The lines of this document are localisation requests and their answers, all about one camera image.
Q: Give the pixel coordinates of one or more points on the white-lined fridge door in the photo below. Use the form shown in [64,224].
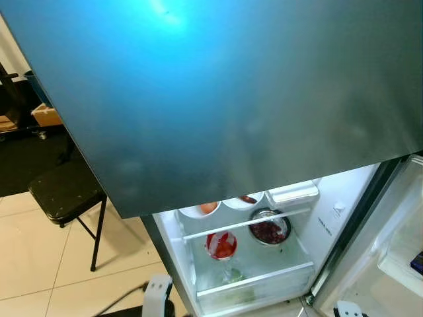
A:
[370,264]

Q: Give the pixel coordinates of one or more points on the stainless steel fridge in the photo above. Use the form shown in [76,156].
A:
[198,99]

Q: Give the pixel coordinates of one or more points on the dark purple package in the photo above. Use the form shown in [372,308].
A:
[418,263]

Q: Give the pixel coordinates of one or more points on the white lidded food container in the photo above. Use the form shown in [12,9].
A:
[293,193]

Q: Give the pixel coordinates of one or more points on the steel bowl of berries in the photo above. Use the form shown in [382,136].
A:
[269,230]

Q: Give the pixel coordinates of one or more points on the white bowl with sausage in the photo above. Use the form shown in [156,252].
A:
[243,200]

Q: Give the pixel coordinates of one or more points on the clear crisper drawer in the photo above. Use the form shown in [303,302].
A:
[264,290]

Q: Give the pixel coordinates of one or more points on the wrapped bowl of red food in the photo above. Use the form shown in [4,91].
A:
[221,246]

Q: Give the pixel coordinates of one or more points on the green vegetable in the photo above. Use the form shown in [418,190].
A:
[234,276]

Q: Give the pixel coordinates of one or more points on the white bowl with egg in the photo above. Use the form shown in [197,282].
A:
[198,210]

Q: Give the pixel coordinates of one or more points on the black folding chair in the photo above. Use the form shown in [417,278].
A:
[63,191]

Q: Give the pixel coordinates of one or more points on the cardboard box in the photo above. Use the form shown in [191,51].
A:
[47,117]

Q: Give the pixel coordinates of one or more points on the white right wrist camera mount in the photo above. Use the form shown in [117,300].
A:
[347,310]

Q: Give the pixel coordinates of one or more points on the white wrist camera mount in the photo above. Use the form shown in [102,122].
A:
[157,297]
[347,310]

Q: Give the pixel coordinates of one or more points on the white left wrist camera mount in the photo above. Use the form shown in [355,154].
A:
[157,297]

